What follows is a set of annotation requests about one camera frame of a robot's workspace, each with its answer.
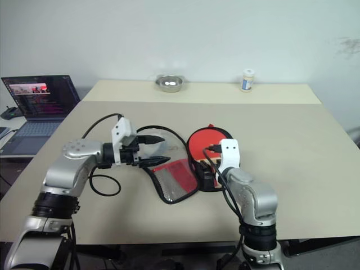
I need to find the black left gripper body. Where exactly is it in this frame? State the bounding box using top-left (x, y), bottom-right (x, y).
top-left (119, 136), bottom-right (141, 168)

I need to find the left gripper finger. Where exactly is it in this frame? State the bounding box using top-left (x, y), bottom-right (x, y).
top-left (137, 134), bottom-right (165, 146)
top-left (137, 155), bottom-right (172, 168)

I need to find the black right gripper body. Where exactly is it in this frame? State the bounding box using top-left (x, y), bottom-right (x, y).
top-left (197, 168), bottom-right (218, 193)

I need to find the red table tennis paddle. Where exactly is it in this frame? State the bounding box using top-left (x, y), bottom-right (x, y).
top-left (187, 127), bottom-right (230, 188)

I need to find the black zippered paddle case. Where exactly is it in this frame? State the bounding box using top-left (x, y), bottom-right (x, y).
top-left (136, 122), bottom-right (235, 205)

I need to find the stainless steel bowl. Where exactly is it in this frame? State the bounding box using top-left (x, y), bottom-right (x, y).
top-left (155, 74), bottom-right (186, 93)

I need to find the beige table mat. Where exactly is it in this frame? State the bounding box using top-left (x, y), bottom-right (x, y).
top-left (0, 100), bottom-right (360, 245)

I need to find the white jar with blue label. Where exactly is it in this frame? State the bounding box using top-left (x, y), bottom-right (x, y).
top-left (240, 68), bottom-right (256, 92)

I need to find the open grey laptop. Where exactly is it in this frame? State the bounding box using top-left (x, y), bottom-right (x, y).
top-left (1, 74), bottom-right (82, 156)

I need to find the black device with green light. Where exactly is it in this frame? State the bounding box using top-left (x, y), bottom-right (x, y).
top-left (0, 105), bottom-right (23, 120)

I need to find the grey chair part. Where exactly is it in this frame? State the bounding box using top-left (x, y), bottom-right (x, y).
top-left (347, 126), bottom-right (360, 150)

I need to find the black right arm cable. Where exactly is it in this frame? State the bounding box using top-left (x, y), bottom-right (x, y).
top-left (202, 143), bottom-right (249, 270)

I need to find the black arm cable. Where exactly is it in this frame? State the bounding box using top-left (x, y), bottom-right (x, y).
top-left (202, 143), bottom-right (249, 270)
top-left (83, 112), bottom-right (124, 197)

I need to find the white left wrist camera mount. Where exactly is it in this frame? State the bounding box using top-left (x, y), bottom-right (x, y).
top-left (110, 117), bottom-right (138, 166)

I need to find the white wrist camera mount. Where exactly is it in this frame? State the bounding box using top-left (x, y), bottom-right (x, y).
top-left (110, 117), bottom-right (138, 166)
top-left (216, 138), bottom-right (240, 171)

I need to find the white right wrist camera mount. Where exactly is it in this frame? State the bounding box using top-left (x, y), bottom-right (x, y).
top-left (216, 138), bottom-right (240, 171)

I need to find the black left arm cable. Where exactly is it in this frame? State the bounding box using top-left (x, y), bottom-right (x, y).
top-left (83, 112), bottom-right (124, 197)

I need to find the black table frame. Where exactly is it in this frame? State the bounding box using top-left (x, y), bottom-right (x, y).
top-left (75, 235), bottom-right (360, 257)

